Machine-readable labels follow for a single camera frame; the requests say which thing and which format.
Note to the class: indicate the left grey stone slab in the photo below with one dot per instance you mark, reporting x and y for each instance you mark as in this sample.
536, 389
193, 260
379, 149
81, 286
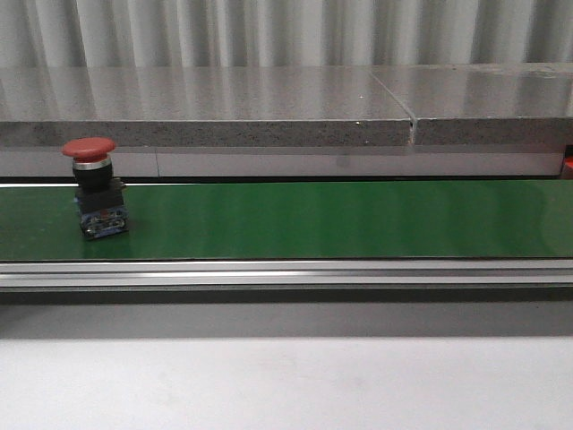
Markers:
317, 106

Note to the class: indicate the grey stone slab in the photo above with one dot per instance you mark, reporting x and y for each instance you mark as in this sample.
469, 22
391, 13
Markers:
317, 106
484, 104

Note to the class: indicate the right grey stone slab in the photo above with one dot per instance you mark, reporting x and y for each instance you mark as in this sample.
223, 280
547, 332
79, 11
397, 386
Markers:
484, 104

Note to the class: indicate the green conveyor belt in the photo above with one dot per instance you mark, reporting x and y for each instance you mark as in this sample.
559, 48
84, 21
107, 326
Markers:
301, 220

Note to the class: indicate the red plastic tray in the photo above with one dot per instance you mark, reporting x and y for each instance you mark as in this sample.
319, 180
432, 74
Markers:
567, 169

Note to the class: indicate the white pleated curtain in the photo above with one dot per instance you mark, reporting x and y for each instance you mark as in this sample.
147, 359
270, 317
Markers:
272, 33

